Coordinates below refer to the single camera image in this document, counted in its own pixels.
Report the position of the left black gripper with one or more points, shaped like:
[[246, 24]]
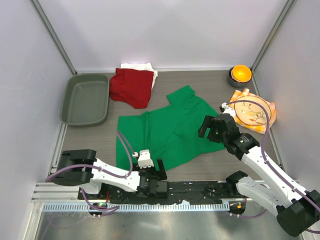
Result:
[[162, 174]]

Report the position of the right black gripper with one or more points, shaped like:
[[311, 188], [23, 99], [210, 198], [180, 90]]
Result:
[[209, 122]]

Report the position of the green t shirt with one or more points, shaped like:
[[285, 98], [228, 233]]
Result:
[[170, 133]]

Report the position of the orange checkered cloth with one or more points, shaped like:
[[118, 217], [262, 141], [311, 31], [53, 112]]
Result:
[[261, 129]]

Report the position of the floral ceramic plate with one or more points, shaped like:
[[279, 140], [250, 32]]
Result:
[[253, 112]]

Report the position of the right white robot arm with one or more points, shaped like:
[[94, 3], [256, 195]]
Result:
[[296, 209]]

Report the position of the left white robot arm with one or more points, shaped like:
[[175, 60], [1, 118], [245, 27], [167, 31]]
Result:
[[81, 168]]

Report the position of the grey bowl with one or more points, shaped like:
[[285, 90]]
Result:
[[234, 83]]

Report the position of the orange bowl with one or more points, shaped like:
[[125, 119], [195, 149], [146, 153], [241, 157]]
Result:
[[241, 73]]

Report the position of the red folded t shirt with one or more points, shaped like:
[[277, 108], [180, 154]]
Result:
[[131, 86]]

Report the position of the white folded t shirt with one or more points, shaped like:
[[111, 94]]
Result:
[[141, 67]]

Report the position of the grey plastic tray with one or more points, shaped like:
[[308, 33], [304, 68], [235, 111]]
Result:
[[86, 100]]

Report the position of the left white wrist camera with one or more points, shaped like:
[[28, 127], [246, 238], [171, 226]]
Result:
[[143, 159]]

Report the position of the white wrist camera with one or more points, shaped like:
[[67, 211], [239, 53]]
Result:
[[143, 159], [226, 109]]

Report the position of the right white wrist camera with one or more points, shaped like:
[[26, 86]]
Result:
[[226, 109]]

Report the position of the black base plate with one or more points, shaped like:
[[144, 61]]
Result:
[[194, 192]]

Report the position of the white slotted cable duct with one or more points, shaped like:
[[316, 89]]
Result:
[[126, 208]]

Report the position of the right aluminium frame post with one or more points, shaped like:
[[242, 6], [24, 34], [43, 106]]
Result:
[[285, 11]]

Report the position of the aluminium frame post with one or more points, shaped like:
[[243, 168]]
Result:
[[285, 11], [53, 35]]

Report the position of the left aluminium frame post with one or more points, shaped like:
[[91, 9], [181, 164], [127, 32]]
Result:
[[53, 35]]

